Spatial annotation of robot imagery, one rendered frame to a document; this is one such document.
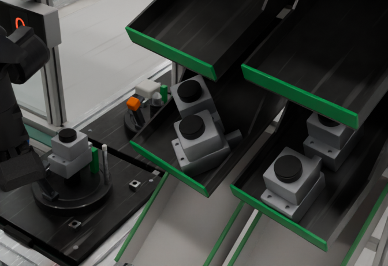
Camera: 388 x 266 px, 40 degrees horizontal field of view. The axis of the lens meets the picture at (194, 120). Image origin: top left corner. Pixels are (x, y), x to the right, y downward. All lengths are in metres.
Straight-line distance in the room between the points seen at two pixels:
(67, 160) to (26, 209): 0.12
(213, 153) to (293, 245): 0.19
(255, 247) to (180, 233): 0.11
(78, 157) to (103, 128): 0.22
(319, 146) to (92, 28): 1.32
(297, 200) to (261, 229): 0.18
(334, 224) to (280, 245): 0.15
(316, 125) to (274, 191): 0.09
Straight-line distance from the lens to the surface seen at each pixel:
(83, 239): 0.91
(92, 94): 1.48
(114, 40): 1.77
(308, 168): 0.59
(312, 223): 0.63
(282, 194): 0.60
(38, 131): 1.20
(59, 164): 0.93
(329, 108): 0.51
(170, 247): 0.81
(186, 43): 0.61
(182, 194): 0.82
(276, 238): 0.77
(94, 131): 1.14
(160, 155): 0.70
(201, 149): 0.63
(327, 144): 0.64
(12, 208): 0.99
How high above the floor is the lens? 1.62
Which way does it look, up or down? 34 degrees down
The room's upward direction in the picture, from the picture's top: 2 degrees clockwise
